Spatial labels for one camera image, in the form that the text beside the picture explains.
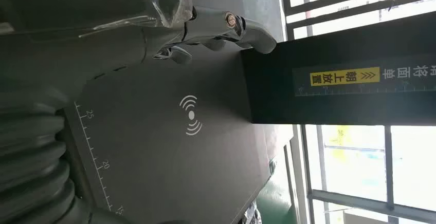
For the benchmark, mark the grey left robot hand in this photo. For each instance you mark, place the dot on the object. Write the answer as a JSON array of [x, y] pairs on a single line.
[[85, 38]]

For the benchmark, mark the black inbound scanning machine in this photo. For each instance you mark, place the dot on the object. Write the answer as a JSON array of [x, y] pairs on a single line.
[[163, 154]]

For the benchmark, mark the yellow and black label sticker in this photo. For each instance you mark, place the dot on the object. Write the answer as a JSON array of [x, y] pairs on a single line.
[[344, 76]]

